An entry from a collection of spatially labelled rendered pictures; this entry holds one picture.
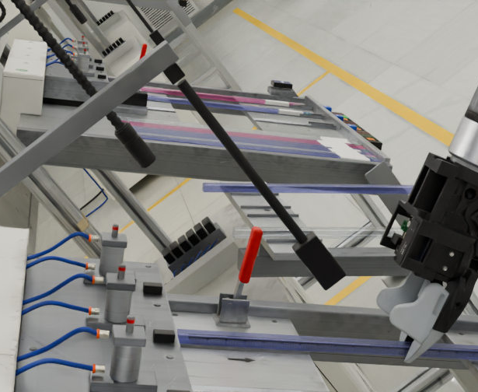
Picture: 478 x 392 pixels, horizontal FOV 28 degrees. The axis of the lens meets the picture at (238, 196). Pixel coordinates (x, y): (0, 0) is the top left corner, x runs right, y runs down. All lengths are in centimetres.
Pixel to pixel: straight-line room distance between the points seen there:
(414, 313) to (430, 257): 6
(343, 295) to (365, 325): 206
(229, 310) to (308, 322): 10
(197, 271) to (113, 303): 142
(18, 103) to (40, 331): 117
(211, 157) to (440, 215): 89
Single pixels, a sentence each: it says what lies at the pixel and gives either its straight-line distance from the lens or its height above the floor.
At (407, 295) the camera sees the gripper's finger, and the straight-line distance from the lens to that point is 105.
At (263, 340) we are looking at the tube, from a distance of 100.
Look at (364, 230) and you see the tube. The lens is 122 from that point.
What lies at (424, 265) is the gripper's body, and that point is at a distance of 98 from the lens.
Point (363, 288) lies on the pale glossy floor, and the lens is 314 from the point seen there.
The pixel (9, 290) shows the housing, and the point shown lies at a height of 125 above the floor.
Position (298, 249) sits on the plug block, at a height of 116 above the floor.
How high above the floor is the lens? 147
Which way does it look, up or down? 19 degrees down
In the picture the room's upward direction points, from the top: 38 degrees counter-clockwise
